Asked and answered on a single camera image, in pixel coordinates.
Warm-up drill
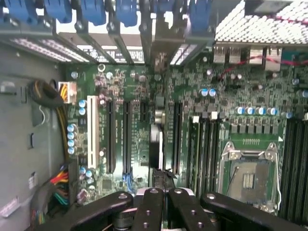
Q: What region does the coloured wire bundle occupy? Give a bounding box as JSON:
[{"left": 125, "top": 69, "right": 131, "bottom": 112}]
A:
[{"left": 28, "top": 165, "right": 73, "bottom": 228}]

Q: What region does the CPU socket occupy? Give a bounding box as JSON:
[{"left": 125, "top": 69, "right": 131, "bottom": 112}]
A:
[{"left": 218, "top": 141, "right": 283, "bottom": 216}]

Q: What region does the white power connector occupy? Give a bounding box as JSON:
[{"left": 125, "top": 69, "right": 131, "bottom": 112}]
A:
[{"left": 58, "top": 81, "right": 77, "bottom": 104}]

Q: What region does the open black PC case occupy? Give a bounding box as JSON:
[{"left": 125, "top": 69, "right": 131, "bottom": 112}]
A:
[{"left": 0, "top": 0, "right": 308, "bottom": 231}]

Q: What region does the green motherboard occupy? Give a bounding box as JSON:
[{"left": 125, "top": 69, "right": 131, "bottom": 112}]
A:
[{"left": 63, "top": 45, "right": 308, "bottom": 217}]

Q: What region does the yellow and black wire bundle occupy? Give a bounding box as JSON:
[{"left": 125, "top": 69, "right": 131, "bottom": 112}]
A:
[{"left": 30, "top": 80, "right": 70, "bottom": 159}]

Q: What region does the white expansion slot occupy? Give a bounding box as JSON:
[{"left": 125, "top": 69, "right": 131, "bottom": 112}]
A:
[{"left": 87, "top": 95, "right": 100, "bottom": 169}]

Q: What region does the blue slot retainer clip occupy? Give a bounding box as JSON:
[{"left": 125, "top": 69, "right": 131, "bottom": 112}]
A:
[
  {"left": 3, "top": 0, "right": 37, "bottom": 25},
  {"left": 80, "top": 0, "right": 106, "bottom": 26},
  {"left": 115, "top": 0, "right": 138, "bottom": 27},
  {"left": 44, "top": 0, "right": 73, "bottom": 24},
  {"left": 189, "top": 0, "right": 212, "bottom": 29}
]

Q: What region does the short black expansion slot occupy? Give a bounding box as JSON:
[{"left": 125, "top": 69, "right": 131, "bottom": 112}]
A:
[{"left": 140, "top": 101, "right": 148, "bottom": 122}]

